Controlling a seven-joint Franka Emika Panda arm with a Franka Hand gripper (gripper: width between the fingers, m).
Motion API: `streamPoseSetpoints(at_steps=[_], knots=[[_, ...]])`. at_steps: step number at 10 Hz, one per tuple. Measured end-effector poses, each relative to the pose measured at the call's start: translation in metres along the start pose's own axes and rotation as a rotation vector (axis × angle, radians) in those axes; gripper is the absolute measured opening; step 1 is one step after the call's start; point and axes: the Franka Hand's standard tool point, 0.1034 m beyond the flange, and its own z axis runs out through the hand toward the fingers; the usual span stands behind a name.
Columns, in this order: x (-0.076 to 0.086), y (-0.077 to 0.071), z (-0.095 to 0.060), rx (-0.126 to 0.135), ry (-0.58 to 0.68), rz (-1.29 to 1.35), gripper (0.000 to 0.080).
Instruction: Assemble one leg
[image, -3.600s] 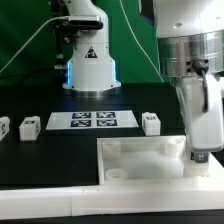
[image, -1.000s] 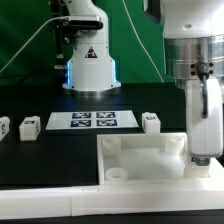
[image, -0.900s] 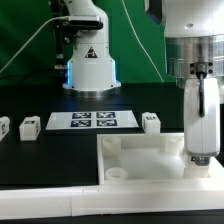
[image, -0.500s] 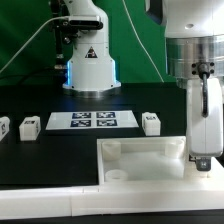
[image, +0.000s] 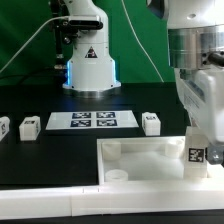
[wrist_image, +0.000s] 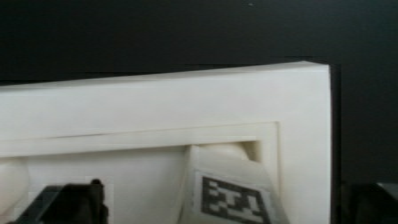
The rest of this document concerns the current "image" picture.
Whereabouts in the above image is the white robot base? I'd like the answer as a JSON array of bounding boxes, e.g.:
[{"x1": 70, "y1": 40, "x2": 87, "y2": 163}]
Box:
[{"x1": 49, "y1": 0, "x2": 122, "y2": 99}]

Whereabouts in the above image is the white L-shaped obstacle fence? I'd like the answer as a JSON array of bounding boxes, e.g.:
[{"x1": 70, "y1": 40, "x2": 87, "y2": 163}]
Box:
[{"x1": 0, "y1": 143, "x2": 224, "y2": 221}]

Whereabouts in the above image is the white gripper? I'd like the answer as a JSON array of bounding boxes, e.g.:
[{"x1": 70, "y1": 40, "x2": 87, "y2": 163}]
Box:
[{"x1": 174, "y1": 66, "x2": 224, "y2": 165}]

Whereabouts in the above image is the white marker sheet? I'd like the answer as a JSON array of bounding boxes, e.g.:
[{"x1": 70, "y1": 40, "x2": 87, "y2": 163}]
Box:
[{"x1": 46, "y1": 110, "x2": 138, "y2": 130}]

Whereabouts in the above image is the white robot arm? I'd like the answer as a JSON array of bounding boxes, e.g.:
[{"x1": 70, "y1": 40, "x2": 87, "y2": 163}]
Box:
[{"x1": 146, "y1": 0, "x2": 224, "y2": 165}]

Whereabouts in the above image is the white cable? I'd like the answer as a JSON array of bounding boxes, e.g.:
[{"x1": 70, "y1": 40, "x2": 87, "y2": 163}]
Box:
[{"x1": 0, "y1": 0, "x2": 165, "y2": 84}]

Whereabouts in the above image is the white square tabletop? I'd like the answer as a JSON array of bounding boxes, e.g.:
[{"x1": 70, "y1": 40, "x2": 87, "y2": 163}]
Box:
[{"x1": 97, "y1": 136, "x2": 224, "y2": 184}]

